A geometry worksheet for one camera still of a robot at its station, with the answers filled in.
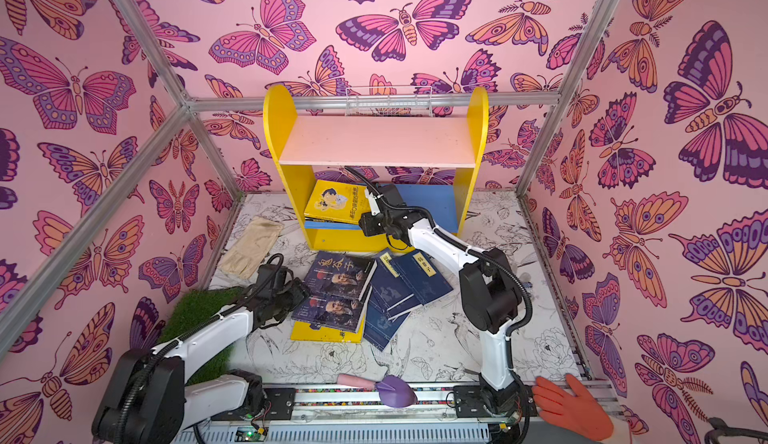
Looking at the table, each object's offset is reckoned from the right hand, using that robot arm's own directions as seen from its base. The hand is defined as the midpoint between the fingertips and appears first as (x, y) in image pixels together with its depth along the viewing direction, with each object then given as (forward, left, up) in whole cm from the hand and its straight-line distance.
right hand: (364, 217), depth 91 cm
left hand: (-18, +18, -13) cm, 28 cm away
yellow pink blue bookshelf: (+31, +9, -12) cm, 35 cm away
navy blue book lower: (-27, -5, -15) cm, 32 cm away
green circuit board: (-53, +26, -20) cm, 62 cm away
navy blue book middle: (-16, -8, -13) cm, 22 cm away
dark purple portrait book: (-13, +8, -12) cm, 19 cm away
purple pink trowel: (-44, -9, -16) cm, 47 cm away
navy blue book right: (-14, -19, -14) cm, 28 cm away
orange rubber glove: (-47, -52, -16) cm, 72 cm away
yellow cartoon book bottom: (-29, +17, -17) cm, 37 cm away
